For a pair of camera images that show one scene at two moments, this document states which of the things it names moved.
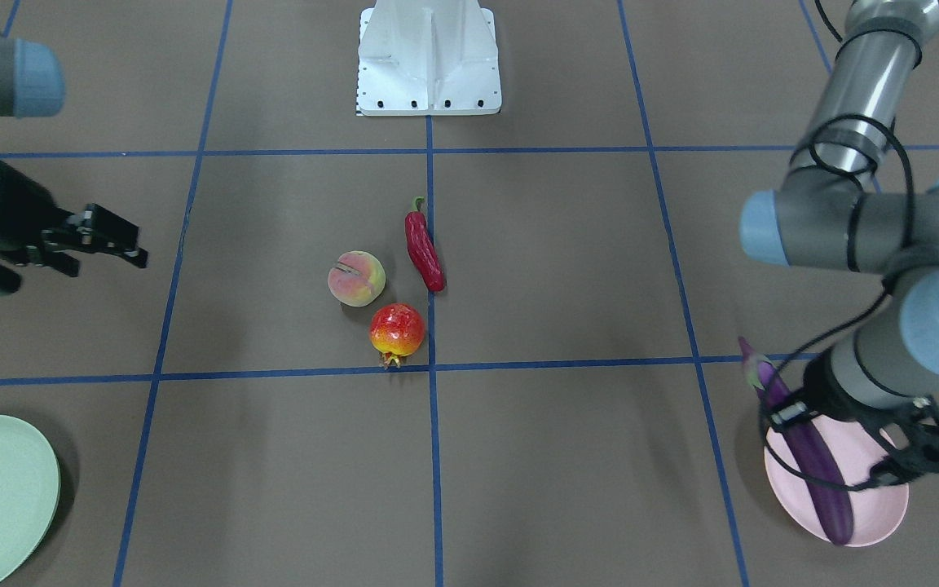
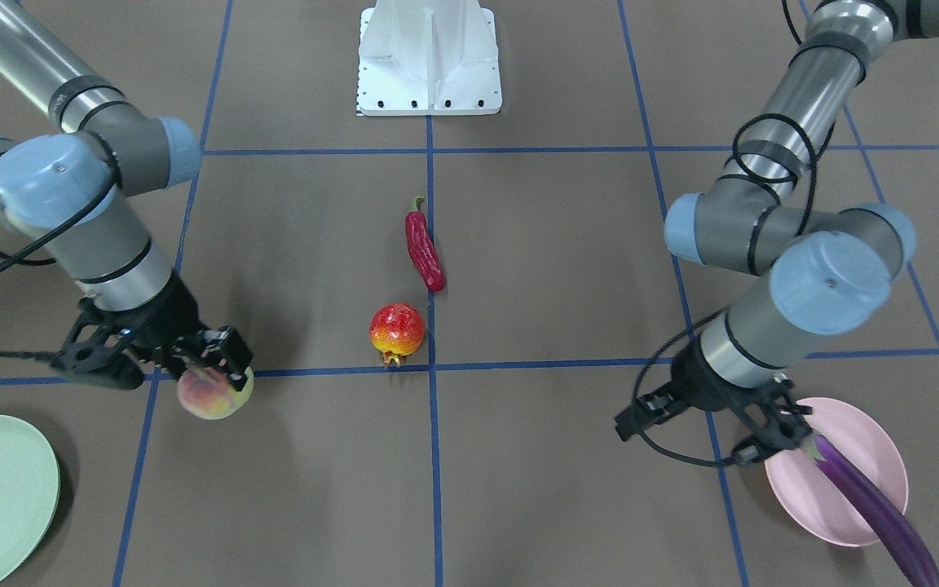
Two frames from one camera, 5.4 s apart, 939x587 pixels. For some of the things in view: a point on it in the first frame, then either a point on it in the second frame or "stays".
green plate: [4, 492] stays
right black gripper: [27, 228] → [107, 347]
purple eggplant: [808, 452] → [905, 549]
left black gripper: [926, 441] → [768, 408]
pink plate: [877, 510] stays
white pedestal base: [428, 57] stays
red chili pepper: [422, 249] stays
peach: [357, 279] → [210, 393]
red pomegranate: [396, 330] stays
